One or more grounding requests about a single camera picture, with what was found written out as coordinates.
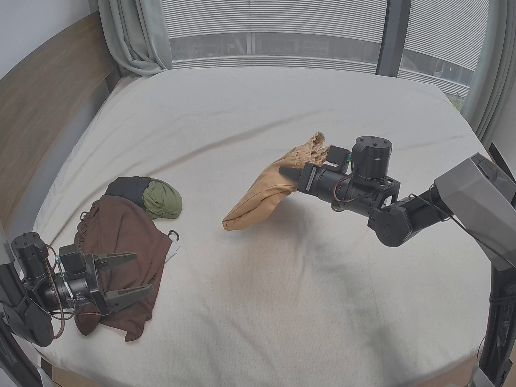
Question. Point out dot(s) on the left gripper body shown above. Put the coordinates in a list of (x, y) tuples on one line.
[(98, 284)]

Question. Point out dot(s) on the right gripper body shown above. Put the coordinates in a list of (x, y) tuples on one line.
[(330, 184)]

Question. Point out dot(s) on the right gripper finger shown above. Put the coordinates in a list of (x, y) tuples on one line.
[(290, 173)]

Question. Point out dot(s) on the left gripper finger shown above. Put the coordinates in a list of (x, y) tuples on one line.
[(109, 262), (125, 298)]

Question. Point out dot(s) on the tan shorts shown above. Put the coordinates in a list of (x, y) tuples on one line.
[(258, 196)]

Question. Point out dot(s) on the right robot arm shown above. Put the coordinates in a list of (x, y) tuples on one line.
[(471, 192)]

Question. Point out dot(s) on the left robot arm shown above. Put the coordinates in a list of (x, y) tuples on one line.
[(28, 256)]

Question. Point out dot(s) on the bed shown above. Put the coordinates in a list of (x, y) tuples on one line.
[(282, 107)]

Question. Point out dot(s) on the brown shorts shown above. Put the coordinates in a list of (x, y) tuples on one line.
[(129, 232)]

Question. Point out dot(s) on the black garment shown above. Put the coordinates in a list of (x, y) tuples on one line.
[(125, 190)]

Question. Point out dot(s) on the green garment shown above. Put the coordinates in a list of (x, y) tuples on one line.
[(163, 200)]

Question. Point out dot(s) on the window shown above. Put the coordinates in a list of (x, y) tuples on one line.
[(282, 6)]

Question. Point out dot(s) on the grey-green curtain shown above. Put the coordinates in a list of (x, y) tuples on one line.
[(133, 22), (498, 75)]

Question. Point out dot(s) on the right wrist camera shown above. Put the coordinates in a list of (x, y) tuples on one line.
[(336, 155)]

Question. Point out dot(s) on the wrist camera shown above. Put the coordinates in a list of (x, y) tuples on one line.
[(336, 155), (74, 262)]

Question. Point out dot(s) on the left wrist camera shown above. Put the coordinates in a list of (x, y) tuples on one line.
[(74, 262)]

